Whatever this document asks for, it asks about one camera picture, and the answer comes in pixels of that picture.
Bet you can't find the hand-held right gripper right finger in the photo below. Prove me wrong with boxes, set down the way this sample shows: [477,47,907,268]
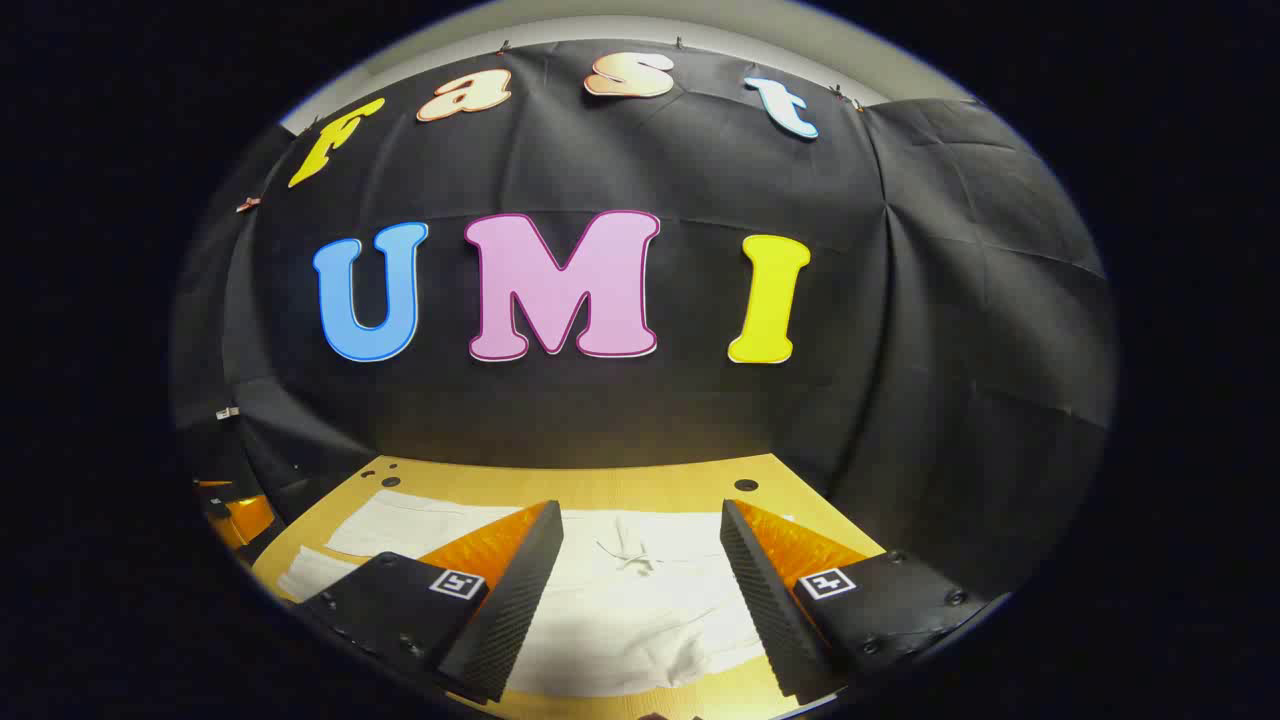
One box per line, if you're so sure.
[720,499,991,703]

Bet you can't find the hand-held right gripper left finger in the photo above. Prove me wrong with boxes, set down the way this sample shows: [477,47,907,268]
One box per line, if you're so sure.
[292,500,564,704]

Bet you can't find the black backdrop cloth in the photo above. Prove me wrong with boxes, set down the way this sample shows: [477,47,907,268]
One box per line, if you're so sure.
[170,40,1116,601]

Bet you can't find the white jeans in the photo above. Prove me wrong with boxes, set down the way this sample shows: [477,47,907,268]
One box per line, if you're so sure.
[275,488,801,698]

